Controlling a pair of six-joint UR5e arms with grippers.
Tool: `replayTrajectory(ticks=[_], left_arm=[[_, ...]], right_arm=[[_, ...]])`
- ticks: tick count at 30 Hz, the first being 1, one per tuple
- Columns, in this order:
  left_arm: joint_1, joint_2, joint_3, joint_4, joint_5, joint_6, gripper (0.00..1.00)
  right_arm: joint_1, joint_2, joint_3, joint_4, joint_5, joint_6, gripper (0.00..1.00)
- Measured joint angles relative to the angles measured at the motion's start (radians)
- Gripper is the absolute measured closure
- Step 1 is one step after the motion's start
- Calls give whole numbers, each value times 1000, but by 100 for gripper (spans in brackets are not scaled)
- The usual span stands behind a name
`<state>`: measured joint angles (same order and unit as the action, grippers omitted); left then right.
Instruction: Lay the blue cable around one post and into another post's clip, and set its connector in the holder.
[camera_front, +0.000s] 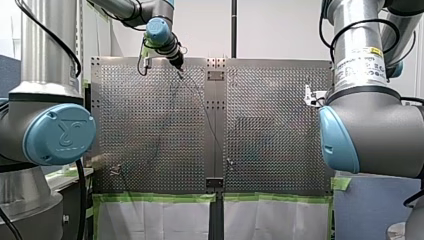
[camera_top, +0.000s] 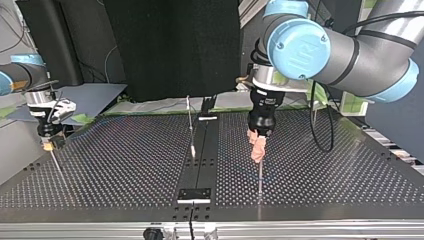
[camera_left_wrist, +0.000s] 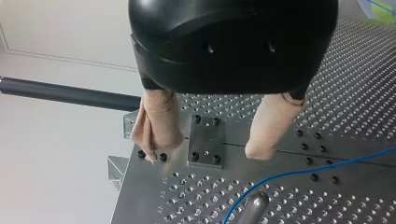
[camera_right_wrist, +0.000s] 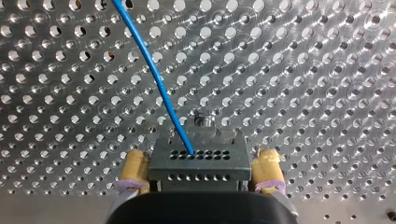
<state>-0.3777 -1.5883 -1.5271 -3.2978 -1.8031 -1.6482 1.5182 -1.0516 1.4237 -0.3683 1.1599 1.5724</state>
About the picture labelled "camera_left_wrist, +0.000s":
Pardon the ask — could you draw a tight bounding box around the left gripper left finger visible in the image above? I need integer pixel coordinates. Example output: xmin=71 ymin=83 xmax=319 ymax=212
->
xmin=130 ymin=89 xmax=184 ymax=165

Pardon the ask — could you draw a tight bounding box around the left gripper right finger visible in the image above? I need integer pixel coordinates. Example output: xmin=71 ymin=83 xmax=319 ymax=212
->
xmin=244 ymin=92 xmax=306 ymax=161

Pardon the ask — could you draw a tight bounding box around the black bar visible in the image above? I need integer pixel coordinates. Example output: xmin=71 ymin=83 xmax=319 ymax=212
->
xmin=0 ymin=76 xmax=142 ymax=113

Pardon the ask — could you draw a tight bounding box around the blue cable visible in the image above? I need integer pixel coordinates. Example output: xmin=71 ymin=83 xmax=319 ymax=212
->
xmin=221 ymin=147 xmax=396 ymax=224

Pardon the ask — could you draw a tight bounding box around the metal post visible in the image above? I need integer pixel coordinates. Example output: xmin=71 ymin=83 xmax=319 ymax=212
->
xmin=236 ymin=190 xmax=271 ymax=224

